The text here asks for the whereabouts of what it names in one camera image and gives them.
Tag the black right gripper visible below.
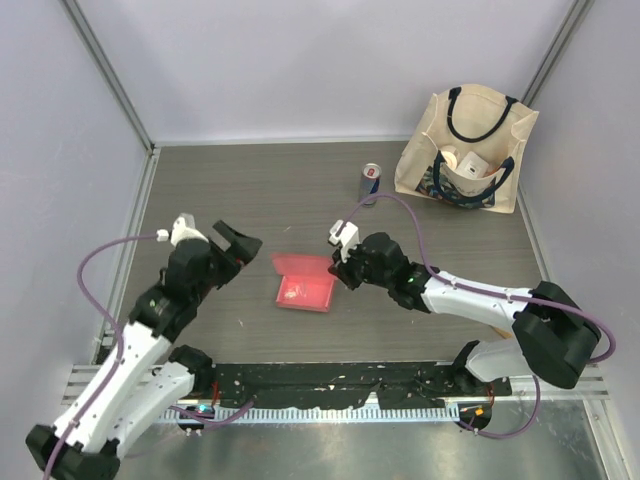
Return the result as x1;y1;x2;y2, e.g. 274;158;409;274
330;239;392;290

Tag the pink paper box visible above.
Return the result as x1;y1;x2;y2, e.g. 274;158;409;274
271;253;335;313

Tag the clear plastic wrapper scrap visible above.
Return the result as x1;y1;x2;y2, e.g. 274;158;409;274
282;282;307;301

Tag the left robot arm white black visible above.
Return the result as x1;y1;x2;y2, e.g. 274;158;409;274
26;214;263;479

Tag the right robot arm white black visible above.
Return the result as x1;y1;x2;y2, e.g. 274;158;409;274
328;224;601;395

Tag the white box in bag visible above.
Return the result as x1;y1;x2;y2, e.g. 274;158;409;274
456;151;490;180

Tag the silver blue drink can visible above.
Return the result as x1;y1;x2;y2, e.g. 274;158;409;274
359;163;381;206

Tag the white tape roll in bag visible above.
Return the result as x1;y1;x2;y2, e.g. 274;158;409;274
440;145;459;171

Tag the beige canvas tote bag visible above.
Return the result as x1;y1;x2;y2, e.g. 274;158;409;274
394;84;539;214

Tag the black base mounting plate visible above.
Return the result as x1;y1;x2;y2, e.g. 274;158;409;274
187;362;512;410

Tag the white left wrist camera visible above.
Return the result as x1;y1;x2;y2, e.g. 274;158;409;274
155;213;208;247

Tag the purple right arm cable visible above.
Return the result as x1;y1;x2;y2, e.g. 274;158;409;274
344;192;617;441

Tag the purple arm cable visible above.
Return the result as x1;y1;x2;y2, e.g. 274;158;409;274
42;232;256;480
344;192;617;441

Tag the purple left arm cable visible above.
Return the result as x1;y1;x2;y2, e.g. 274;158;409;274
42;232;256;480

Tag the grey slotted cable duct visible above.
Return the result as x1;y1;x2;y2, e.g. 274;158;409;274
159;405;460;424

